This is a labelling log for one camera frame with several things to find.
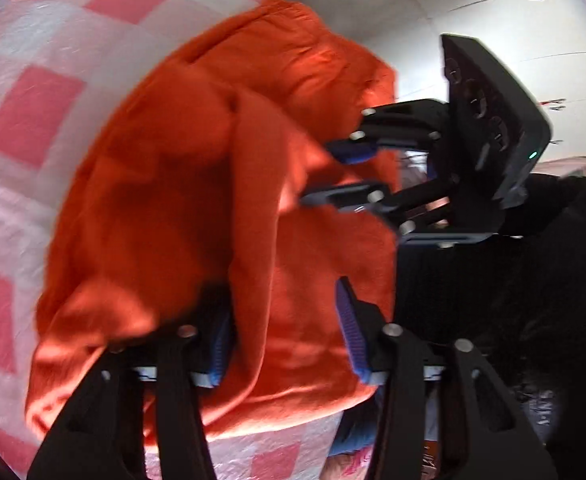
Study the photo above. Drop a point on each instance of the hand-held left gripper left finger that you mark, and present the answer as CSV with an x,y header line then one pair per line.
x,y
218,350

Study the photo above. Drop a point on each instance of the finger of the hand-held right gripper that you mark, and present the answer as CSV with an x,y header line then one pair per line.
x,y
338,197
358,154

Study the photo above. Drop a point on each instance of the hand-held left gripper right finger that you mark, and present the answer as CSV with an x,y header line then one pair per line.
x,y
349,332

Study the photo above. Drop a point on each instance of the orange pants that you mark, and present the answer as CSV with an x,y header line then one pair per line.
x,y
148,185

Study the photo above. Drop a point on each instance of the person's right forearm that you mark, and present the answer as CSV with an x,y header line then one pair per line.
x,y
568,200

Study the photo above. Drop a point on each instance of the blue cloth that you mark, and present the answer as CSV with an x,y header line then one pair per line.
x,y
353,435

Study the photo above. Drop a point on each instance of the person's black clothing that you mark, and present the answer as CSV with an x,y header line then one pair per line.
x,y
473,300

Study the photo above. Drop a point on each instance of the pink checked tablecloth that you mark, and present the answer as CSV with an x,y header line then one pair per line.
x,y
38,110

